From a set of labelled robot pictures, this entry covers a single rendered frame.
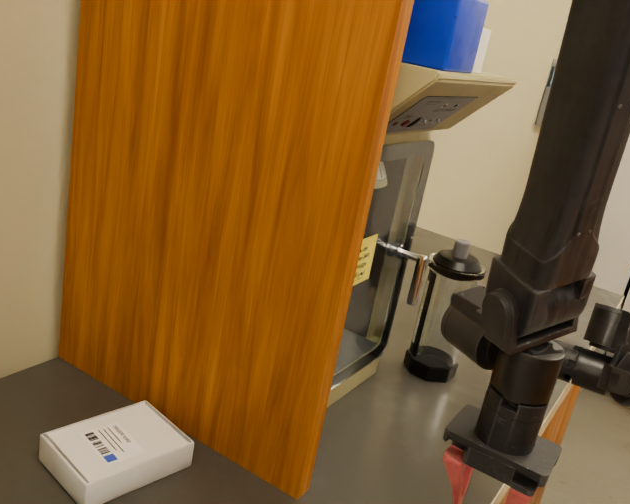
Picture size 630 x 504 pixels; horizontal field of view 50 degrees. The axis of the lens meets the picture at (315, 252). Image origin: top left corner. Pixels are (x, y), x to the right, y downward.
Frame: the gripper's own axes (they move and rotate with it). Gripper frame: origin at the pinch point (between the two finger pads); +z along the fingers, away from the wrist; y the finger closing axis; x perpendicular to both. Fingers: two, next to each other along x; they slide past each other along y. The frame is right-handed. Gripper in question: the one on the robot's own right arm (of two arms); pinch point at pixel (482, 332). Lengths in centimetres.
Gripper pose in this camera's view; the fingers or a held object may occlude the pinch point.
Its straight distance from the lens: 111.4
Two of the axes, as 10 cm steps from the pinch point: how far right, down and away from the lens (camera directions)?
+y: -5.3, 2.5, -8.1
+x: -1.1, 9.3, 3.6
